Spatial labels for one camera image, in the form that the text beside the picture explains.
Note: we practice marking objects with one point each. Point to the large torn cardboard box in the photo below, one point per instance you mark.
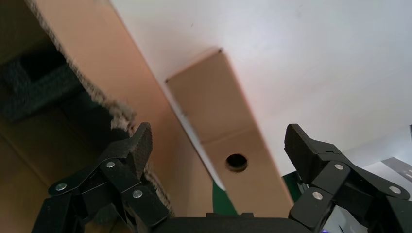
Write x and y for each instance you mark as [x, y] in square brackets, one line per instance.
[106, 48]

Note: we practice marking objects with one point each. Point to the black foam insert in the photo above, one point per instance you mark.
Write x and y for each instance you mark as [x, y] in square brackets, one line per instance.
[38, 90]

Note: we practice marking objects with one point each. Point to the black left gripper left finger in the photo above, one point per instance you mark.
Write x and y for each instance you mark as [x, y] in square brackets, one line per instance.
[112, 180]

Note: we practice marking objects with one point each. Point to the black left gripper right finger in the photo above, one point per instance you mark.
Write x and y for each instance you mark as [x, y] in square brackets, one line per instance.
[338, 183]

